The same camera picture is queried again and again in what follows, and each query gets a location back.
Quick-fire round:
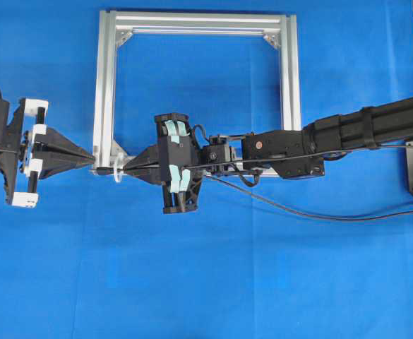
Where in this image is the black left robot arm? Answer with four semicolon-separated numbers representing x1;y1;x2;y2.
0;98;95;208

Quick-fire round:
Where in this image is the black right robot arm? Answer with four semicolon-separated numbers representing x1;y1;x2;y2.
114;97;413;214

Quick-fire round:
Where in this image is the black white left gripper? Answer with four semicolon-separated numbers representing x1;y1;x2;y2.
0;98;95;208

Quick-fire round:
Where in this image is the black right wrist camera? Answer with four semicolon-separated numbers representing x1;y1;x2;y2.
157;119;194;194

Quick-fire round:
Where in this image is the silver aluminium extrusion frame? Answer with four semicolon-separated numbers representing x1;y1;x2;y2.
91;10;301;172

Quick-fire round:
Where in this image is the black wire with plug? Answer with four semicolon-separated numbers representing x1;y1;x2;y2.
95;143;413;222

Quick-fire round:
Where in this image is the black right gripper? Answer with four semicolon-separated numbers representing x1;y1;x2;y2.
122;113;203;214

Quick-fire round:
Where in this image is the white zip tie loop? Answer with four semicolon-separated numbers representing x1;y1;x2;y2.
112;152;125;184

